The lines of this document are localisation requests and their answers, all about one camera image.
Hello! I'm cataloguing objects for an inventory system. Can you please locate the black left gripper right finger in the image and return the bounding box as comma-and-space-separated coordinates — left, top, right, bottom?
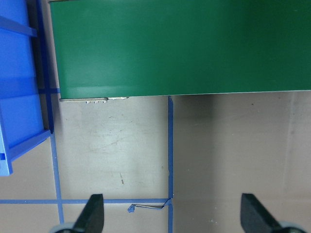
240, 193, 289, 233

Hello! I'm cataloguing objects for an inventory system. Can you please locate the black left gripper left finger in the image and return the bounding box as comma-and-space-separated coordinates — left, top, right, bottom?
72, 194, 104, 233

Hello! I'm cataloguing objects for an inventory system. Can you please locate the blue left storage bin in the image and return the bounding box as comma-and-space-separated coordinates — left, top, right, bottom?
0, 0, 51, 176

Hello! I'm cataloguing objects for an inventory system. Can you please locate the green conveyor belt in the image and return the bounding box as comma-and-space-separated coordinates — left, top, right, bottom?
50, 0, 311, 99

